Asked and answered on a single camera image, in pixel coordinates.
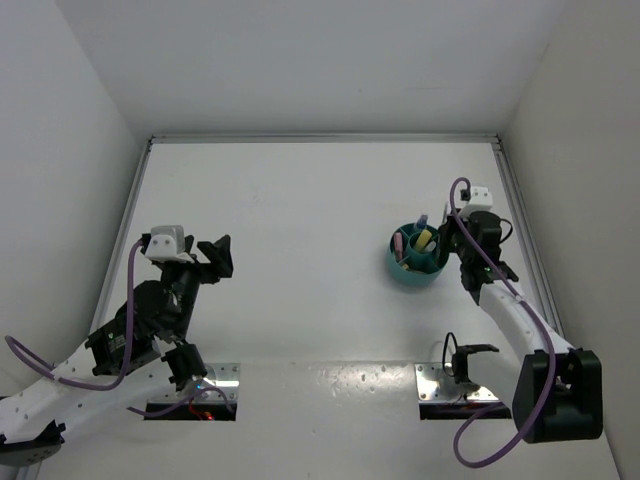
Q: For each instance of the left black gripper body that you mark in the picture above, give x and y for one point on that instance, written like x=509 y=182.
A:
x=188 y=277

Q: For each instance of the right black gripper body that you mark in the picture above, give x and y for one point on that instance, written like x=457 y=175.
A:
x=452 y=238

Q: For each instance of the yellow highlighter marker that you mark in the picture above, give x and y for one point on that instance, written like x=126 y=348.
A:
x=422 y=240

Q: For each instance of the pink highlighter marker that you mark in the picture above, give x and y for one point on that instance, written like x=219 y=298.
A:
x=398 y=242

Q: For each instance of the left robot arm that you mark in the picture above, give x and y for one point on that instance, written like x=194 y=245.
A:
x=140 y=359

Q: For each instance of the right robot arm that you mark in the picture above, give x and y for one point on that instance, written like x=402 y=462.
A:
x=554 y=389

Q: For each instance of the teal round divided container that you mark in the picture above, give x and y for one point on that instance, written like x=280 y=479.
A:
x=424 y=269

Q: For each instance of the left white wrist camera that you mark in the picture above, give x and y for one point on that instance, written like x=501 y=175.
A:
x=166 y=243

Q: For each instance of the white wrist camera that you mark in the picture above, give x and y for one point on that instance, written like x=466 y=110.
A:
x=475 y=199
x=166 y=243

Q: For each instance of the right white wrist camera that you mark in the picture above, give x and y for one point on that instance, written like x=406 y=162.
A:
x=475 y=199

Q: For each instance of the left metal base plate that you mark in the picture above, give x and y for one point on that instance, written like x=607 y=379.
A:
x=224 y=376

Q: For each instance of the metal base plate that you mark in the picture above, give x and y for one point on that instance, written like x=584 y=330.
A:
x=224 y=376
x=435 y=387

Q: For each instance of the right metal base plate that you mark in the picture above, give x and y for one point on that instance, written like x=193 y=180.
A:
x=435 y=387

